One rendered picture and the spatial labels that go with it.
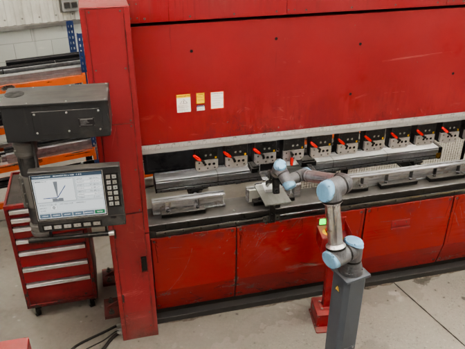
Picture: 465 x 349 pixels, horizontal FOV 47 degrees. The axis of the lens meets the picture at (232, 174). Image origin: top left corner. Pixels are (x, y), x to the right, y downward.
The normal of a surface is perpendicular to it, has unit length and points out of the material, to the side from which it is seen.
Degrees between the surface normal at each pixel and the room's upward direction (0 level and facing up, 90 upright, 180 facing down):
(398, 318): 0
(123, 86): 90
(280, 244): 90
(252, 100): 90
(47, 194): 90
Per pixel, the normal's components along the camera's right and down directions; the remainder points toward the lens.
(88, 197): 0.18, 0.48
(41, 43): 0.44, 0.44
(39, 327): 0.00, -0.88
